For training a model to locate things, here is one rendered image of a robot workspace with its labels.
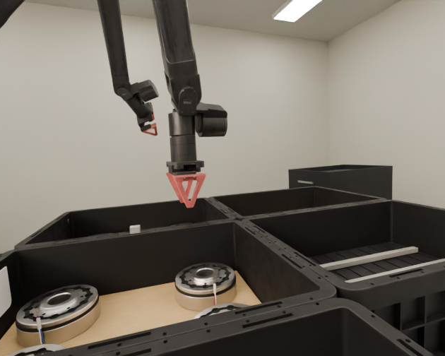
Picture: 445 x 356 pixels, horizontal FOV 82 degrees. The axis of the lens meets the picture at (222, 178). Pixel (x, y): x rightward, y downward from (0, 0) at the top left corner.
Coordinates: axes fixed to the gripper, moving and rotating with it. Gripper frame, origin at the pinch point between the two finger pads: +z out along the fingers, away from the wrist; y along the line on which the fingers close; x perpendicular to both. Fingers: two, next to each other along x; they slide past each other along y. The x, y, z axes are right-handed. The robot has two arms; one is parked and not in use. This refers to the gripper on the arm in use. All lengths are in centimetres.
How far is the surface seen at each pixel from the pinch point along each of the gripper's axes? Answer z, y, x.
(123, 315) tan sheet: 13.1, -16.7, 14.5
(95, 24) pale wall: -163, 289, 29
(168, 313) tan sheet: 13.0, -19.4, 8.2
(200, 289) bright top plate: 9.8, -20.4, 3.3
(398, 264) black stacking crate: 12.8, -23.7, -36.2
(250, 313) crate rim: 2.7, -38.1, 3.7
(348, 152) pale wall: 1, 247, -318
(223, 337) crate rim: 2.8, -39.7, 6.9
